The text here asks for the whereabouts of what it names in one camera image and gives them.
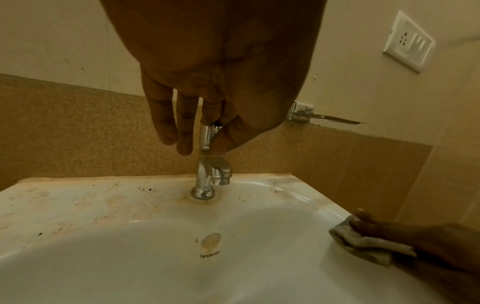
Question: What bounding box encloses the person's left hand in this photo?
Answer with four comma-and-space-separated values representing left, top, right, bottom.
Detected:
99, 0, 328, 157

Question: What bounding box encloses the person's right hand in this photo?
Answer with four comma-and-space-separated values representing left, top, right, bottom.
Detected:
349, 207, 480, 304

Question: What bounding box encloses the grey cleaning cloth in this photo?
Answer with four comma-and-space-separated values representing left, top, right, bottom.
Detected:
328, 214, 418, 267

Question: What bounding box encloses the white wash basin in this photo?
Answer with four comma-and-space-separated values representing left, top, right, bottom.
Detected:
0, 172, 453, 304

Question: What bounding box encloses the chrome basin tap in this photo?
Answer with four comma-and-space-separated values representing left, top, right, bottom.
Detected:
190, 123, 235, 201

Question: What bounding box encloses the white wall switch panel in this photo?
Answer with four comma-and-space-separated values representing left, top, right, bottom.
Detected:
382, 10, 437, 75

